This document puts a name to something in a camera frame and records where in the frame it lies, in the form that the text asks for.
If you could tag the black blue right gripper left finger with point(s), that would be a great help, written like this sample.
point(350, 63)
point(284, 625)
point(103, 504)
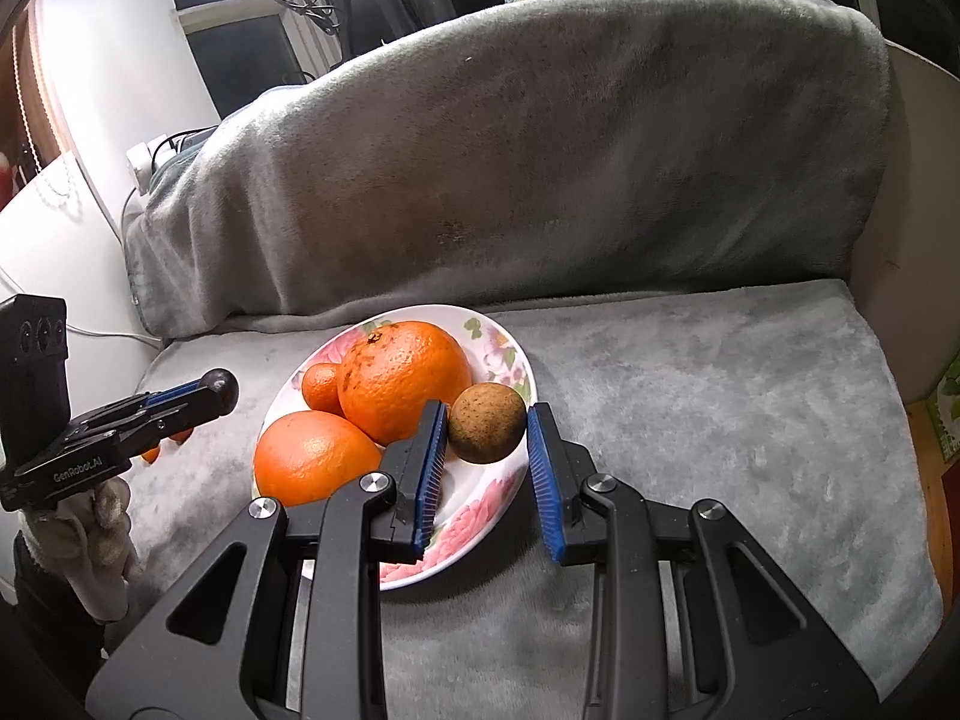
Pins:
point(214, 645)

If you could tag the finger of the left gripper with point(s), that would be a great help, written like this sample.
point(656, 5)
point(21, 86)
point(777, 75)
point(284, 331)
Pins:
point(191, 404)

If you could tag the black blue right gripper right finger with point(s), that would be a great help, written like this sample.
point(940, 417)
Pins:
point(691, 617)

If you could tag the small mandarin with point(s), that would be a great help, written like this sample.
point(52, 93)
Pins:
point(319, 388)

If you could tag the large smooth orange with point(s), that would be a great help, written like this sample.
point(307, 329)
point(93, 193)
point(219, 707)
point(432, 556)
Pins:
point(308, 455)

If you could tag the large speckled orange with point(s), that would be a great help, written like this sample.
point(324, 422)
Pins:
point(386, 378)

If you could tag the brown kiwi fruit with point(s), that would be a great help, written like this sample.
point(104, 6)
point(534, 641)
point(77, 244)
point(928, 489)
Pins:
point(486, 422)

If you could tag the tiny orange kumquat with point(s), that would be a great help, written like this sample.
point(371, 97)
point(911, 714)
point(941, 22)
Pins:
point(176, 440)

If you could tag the black sleeve forearm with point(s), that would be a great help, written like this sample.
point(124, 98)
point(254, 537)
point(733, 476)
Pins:
point(67, 640)

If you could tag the white gloved left hand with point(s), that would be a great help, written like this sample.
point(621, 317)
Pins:
point(85, 541)

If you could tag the floral white plate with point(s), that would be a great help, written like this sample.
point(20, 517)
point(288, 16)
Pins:
point(474, 497)

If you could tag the white power strip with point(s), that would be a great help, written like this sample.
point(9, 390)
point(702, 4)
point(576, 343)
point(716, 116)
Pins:
point(147, 158)

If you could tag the grey blanket on backrest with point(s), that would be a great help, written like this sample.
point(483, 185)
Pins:
point(548, 149)

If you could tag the black camera box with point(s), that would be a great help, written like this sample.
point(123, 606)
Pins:
point(35, 406)

